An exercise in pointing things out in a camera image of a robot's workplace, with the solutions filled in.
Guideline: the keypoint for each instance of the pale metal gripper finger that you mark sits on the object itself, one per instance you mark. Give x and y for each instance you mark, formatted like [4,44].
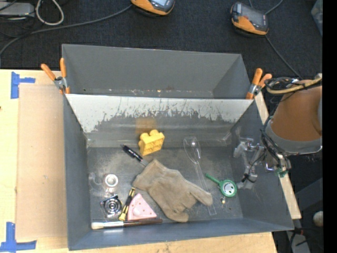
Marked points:
[247,182]
[241,149]

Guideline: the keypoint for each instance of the green smiley toy magnifier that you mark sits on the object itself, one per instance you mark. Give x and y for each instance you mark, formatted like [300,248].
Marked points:
[228,188]

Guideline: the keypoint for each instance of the clear plastic spoon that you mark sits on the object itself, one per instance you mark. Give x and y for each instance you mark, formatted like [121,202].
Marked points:
[193,146]

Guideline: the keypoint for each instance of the tan suede work glove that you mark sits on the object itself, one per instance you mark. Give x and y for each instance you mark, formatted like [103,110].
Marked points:
[168,186]

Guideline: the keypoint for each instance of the yellow toy building block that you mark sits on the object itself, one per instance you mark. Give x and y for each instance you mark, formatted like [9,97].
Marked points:
[150,142]

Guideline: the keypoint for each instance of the black pen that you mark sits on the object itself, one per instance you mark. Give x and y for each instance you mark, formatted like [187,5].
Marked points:
[133,154]

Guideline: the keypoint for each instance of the pink toy cheese wedge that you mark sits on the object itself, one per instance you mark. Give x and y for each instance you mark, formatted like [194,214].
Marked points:
[139,209]

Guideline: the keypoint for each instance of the grey metal bin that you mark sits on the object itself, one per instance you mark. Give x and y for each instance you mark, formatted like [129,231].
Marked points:
[158,72]

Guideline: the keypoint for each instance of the brown paintbrush with pale bristles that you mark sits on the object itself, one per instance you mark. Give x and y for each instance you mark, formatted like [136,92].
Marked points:
[126,223]

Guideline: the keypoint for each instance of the silver spiral metal disc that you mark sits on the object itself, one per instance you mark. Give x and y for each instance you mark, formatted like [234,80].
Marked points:
[111,205]

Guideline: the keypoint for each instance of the brown cardboard board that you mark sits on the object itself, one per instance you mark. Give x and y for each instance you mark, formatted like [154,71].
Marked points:
[39,154]

